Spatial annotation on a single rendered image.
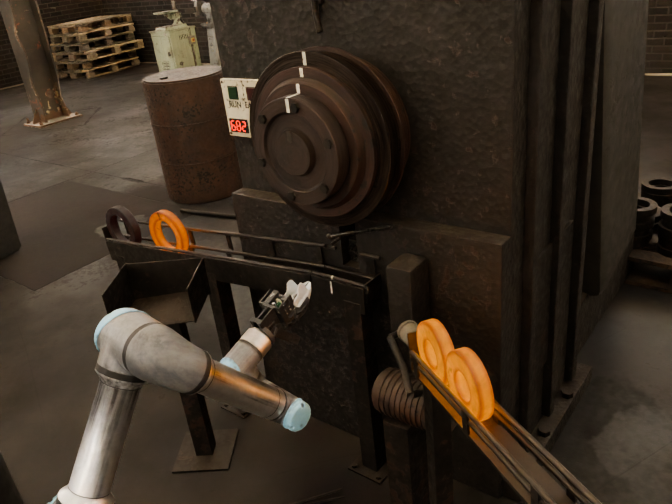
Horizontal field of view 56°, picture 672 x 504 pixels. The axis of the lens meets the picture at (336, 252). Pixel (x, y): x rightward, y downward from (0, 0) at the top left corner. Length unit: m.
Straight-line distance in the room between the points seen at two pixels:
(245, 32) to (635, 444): 1.81
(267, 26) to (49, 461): 1.72
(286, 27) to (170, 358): 1.00
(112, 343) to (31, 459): 1.37
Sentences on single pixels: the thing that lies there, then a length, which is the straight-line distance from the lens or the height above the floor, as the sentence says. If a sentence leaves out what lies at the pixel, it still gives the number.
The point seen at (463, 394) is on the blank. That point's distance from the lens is 1.40.
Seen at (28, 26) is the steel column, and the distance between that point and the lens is 8.53.
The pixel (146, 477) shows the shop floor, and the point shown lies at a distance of 2.40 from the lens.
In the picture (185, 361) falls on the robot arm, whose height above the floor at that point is 0.88.
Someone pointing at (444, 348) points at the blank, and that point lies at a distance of 1.42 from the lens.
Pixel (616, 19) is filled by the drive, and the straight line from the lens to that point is 2.18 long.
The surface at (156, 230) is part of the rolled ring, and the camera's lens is 2.45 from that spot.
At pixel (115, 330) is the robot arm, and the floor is 0.92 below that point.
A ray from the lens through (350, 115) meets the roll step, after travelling 1.55.
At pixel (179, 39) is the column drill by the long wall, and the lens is 9.88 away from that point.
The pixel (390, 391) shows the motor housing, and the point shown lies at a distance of 1.69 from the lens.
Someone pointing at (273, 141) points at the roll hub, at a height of 1.14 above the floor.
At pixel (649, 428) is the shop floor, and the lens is 2.45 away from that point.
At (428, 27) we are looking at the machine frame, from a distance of 1.59.
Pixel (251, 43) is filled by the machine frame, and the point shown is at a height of 1.34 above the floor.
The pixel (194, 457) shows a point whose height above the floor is 0.01.
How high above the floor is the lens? 1.58
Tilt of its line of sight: 26 degrees down
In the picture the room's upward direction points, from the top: 7 degrees counter-clockwise
